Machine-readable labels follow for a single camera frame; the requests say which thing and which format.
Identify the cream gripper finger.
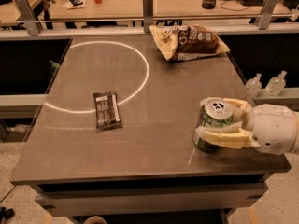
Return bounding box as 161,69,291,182
194,121,261,149
200,97,251,120

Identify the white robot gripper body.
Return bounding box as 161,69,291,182
245,104,299,155

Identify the green soda can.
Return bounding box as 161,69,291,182
193,98,234,152

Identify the black rxbar chocolate wrapper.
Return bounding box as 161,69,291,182
93,91,122,133

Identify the clear sanitizer bottle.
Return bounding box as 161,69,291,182
265,70,287,96
246,73,262,98

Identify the brown and cream chip bag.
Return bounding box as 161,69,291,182
149,25,230,61

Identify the black mesh pen holder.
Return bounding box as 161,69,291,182
202,0,217,9

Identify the green bottle under table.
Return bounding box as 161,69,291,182
49,60,60,76

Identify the right metal bracket post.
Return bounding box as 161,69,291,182
256,0,278,30

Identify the metal bracket post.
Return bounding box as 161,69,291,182
14,0,41,36
142,0,153,33
256,0,278,30

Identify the middle metal bracket post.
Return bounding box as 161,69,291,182
142,0,153,33

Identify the left metal bracket post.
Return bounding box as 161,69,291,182
14,0,41,36

